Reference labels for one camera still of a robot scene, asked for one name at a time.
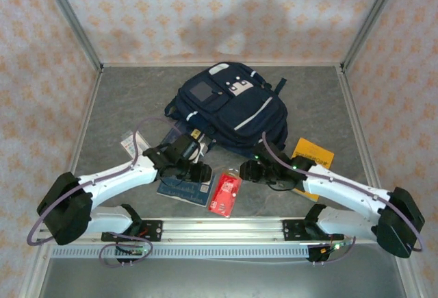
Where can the aluminium mounting rail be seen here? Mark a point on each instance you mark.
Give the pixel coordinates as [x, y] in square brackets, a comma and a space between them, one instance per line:
[222, 229]

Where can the yellow picture book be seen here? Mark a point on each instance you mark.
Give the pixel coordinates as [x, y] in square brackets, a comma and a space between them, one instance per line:
[315, 150]

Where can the aluminium frame leg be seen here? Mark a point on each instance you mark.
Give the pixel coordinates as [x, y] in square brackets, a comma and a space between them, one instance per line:
[405, 274]
[34, 274]

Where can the small green circuit board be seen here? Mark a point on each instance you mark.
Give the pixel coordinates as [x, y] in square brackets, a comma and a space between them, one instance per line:
[337, 246]
[137, 251]

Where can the clear plastic stationery pouch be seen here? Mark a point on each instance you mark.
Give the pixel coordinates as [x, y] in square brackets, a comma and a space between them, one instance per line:
[128, 144]

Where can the navy book with yellow label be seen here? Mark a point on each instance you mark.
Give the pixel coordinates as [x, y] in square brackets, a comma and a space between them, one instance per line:
[178, 133]

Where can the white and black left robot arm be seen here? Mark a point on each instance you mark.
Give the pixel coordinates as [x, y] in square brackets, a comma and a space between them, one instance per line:
[113, 181]

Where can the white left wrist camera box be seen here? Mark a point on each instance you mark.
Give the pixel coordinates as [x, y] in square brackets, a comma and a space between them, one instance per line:
[201, 150]

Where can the navy booklet with QR codes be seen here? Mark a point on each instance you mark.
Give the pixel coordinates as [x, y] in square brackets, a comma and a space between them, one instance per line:
[184, 193]

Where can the red plastic packet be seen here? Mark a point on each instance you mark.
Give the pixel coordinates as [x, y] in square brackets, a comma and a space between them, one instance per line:
[224, 195]

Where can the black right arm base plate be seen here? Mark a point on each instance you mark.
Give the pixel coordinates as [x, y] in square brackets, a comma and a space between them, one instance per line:
[291, 229]

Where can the navy blue student backpack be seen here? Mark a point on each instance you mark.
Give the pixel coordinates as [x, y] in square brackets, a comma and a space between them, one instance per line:
[232, 106]

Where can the aluminium frame post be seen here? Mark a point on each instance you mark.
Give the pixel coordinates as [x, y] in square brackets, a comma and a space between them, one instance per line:
[375, 10]
[76, 27]

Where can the grey metal sheet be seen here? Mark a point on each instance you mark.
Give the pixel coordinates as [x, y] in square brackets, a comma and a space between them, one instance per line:
[222, 281]

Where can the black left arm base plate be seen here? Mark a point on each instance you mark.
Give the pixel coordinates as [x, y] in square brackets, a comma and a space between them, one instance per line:
[155, 229]

